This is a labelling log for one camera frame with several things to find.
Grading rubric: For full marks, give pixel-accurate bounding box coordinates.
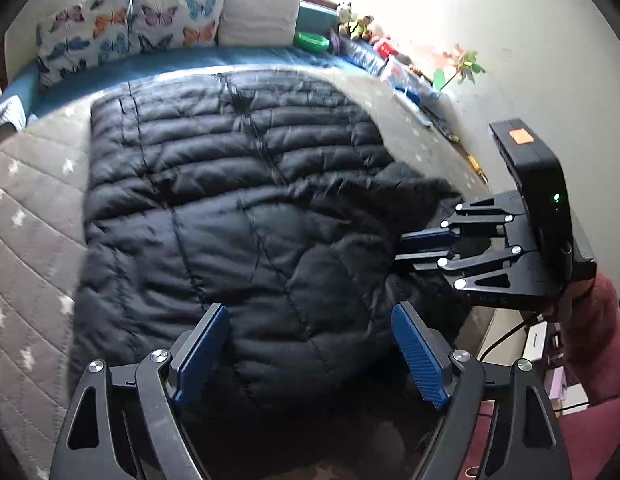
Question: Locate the black puffer jacket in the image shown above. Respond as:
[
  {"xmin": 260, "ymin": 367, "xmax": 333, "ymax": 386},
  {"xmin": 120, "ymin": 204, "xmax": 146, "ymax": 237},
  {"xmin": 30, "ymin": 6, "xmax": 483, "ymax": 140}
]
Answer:
[{"xmin": 70, "ymin": 69, "xmax": 473, "ymax": 480}]

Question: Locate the person's maroon clothing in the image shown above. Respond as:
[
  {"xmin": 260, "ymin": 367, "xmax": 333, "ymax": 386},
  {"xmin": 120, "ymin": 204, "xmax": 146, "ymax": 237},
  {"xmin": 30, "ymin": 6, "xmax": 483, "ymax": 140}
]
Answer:
[{"xmin": 470, "ymin": 395, "xmax": 620, "ymax": 480}]

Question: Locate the panda plush toy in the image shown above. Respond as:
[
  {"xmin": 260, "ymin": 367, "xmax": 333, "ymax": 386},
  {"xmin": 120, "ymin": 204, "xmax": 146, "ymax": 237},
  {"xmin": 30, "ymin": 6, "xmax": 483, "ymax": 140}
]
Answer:
[{"xmin": 336, "ymin": 1, "xmax": 355, "ymax": 36}]

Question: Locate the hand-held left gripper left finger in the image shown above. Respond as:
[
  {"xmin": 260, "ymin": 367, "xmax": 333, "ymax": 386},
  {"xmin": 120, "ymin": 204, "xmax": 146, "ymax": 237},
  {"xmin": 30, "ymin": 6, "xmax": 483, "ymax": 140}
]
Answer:
[{"xmin": 48, "ymin": 302, "xmax": 231, "ymax": 480}]

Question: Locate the blue sofa bench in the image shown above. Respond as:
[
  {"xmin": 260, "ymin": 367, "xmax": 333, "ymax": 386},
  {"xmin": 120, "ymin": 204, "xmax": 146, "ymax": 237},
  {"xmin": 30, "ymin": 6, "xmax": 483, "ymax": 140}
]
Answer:
[{"xmin": 0, "ymin": 0, "xmax": 385, "ymax": 116}]

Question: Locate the black cable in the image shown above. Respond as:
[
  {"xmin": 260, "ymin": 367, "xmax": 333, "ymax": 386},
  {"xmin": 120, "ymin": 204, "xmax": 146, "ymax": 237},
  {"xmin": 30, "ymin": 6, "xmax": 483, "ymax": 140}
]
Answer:
[{"xmin": 477, "ymin": 310, "xmax": 546, "ymax": 361}]

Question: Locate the yellow vested plush toy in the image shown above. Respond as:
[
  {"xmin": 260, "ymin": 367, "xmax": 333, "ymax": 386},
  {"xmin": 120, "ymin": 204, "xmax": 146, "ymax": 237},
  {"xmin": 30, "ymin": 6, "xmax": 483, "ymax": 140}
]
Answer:
[{"xmin": 352, "ymin": 14, "xmax": 375, "ymax": 41}]

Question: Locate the person's right forearm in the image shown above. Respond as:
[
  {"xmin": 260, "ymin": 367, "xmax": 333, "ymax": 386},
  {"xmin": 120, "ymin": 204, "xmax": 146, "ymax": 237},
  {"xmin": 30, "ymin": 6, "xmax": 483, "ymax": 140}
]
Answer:
[{"xmin": 560, "ymin": 272, "xmax": 620, "ymax": 408}]

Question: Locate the red box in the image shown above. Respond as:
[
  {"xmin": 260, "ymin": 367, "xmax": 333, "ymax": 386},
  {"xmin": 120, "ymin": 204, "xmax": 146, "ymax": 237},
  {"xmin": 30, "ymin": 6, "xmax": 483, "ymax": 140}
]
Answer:
[{"xmin": 372, "ymin": 35, "xmax": 398, "ymax": 58}]

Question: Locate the checked knit blanket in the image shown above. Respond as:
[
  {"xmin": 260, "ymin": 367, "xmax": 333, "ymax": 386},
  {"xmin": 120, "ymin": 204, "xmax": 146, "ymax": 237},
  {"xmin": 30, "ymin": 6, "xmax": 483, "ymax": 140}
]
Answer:
[{"xmin": 0, "ymin": 97, "xmax": 28, "ymax": 136}]

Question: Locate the butterfly print pillow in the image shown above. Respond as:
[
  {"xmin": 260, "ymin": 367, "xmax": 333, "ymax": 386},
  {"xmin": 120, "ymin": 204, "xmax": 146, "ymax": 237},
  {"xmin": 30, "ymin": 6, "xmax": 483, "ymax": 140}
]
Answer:
[
  {"xmin": 131, "ymin": 0, "xmax": 228, "ymax": 53},
  {"xmin": 36, "ymin": 0, "xmax": 140, "ymax": 91}
]

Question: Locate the colourful paper pinwheel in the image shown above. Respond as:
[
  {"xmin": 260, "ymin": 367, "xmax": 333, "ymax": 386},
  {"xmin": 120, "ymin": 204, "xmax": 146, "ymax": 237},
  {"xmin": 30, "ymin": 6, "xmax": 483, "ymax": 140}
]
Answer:
[{"xmin": 432, "ymin": 42, "xmax": 488, "ymax": 93}]

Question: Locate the clear plastic storage box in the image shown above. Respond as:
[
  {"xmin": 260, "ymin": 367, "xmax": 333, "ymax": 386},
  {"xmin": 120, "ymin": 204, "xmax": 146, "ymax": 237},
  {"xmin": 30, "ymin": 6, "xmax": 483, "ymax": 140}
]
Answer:
[{"xmin": 380, "ymin": 55, "xmax": 443, "ymax": 106}]

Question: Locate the white pillow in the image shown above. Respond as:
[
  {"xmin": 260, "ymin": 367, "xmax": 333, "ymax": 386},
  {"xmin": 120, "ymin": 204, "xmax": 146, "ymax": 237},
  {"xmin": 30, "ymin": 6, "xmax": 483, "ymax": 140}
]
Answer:
[{"xmin": 217, "ymin": 0, "xmax": 301, "ymax": 48}]

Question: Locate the person's right hand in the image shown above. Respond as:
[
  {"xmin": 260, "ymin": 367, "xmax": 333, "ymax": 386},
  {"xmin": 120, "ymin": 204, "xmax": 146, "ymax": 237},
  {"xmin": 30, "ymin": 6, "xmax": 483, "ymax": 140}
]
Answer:
[{"xmin": 542, "ymin": 277, "xmax": 598, "ymax": 323}]

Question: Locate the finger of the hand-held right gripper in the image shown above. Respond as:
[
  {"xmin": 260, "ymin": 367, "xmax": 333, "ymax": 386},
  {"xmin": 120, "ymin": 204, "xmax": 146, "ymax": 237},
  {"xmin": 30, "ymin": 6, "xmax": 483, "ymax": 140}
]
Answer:
[
  {"xmin": 394, "ymin": 245, "xmax": 561, "ymax": 307},
  {"xmin": 400, "ymin": 191, "xmax": 533, "ymax": 254}
]

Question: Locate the blue patterned cushion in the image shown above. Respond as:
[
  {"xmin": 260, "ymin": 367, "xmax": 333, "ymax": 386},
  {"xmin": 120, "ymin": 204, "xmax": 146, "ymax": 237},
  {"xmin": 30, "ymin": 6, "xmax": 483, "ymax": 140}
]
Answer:
[{"xmin": 340, "ymin": 37, "xmax": 385, "ymax": 73}]

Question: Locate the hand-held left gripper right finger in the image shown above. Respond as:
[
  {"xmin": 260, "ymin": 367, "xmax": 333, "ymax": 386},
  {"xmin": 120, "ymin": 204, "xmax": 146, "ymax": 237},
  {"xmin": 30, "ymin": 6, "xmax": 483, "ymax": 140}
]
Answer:
[{"xmin": 391, "ymin": 301, "xmax": 573, "ymax": 480}]

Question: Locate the yellow handled tool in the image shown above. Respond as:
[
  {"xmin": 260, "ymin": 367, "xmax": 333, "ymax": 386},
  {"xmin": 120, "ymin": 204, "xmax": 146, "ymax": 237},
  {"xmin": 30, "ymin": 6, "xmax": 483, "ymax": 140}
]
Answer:
[{"xmin": 465, "ymin": 154, "xmax": 491, "ymax": 183}]

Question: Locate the green bowl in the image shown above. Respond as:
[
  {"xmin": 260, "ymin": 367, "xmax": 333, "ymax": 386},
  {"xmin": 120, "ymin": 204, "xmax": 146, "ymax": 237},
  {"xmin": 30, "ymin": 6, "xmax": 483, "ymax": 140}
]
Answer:
[{"xmin": 296, "ymin": 30, "xmax": 331, "ymax": 53}]

